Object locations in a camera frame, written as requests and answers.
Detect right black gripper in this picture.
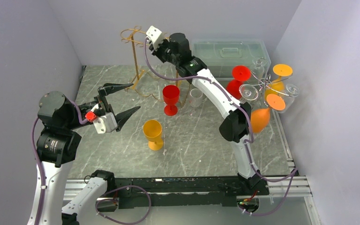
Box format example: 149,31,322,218
149,38,180,66

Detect gold wire glass rack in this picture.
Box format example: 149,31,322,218
120,25,190,108

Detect red goblet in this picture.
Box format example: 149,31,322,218
162,85,180,116
225,65,251,99

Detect tall clear flute glass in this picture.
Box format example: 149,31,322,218
239,84,259,101

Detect clear stemless glass front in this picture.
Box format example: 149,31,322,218
251,57,268,80

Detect silver wire glass rack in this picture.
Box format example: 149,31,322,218
240,60,293,105

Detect orange goblet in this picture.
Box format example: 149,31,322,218
251,94,286,133

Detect yellow goblet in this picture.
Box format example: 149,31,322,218
264,64,293,99
143,120,164,151

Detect clear ribbed wine glass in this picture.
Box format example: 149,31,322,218
277,83,300,113

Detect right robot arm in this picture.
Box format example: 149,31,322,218
144,28,261,195

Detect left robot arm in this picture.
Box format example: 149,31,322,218
28,83,138,225

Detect red goblet back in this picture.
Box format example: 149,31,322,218
162,85,180,116

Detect clear plastic storage box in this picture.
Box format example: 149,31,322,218
191,39,271,79

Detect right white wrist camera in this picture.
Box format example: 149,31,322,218
146,25,165,50

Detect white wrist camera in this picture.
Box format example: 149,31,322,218
93,112,118,134
146,25,165,50

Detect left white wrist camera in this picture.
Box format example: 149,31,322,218
93,112,118,134

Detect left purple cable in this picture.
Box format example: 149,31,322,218
30,99,152,225

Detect purple cable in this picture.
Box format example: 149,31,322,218
143,37,299,218
30,99,152,225

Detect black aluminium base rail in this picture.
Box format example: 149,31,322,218
38,175,313,209

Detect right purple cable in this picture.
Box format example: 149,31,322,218
143,37,299,218

